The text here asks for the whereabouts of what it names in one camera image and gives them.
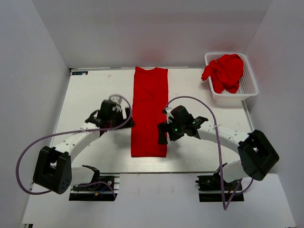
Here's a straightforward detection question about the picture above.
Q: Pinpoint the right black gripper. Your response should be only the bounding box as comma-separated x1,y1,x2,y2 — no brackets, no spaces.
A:
158,118,186,145

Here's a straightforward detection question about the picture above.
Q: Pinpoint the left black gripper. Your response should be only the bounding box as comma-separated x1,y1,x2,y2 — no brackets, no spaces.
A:
108,107,136,131

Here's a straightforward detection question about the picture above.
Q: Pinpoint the red t shirt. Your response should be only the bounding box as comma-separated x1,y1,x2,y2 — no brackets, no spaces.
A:
201,54,244,94
131,66,169,157

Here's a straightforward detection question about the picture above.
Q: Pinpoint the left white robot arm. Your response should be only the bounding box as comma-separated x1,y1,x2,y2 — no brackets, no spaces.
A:
33,99,135,194

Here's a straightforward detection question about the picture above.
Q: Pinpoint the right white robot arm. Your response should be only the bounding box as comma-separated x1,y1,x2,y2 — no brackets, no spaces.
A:
158,105,279,190

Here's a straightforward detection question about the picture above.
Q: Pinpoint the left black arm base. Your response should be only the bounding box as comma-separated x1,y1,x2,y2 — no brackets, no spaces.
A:
69,165,120,202

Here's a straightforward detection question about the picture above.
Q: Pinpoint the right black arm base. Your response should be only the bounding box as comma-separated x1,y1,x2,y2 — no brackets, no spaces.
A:
195,169,239,202

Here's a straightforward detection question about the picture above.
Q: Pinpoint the blue label sticker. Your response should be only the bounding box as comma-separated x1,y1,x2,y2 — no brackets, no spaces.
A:
72,71,88,76

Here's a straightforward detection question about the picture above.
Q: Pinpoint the red t shirt in basket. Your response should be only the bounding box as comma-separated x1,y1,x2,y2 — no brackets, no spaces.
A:
201,54,244,94

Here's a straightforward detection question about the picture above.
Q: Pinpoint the white plastic basket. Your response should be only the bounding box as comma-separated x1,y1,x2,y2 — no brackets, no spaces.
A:
205,52,258,102

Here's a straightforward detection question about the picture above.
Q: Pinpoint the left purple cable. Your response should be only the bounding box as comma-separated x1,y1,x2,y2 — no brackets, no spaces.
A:
15,94,133,200

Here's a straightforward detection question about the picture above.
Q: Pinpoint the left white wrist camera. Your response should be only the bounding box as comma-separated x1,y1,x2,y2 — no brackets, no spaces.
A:
111,99,122,113

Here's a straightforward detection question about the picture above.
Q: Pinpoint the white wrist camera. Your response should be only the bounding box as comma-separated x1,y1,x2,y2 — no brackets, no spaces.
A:
162,107,174,124
111,99,122,113

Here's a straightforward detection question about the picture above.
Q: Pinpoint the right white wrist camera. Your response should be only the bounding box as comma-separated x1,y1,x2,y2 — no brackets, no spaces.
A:
162,107,174,124

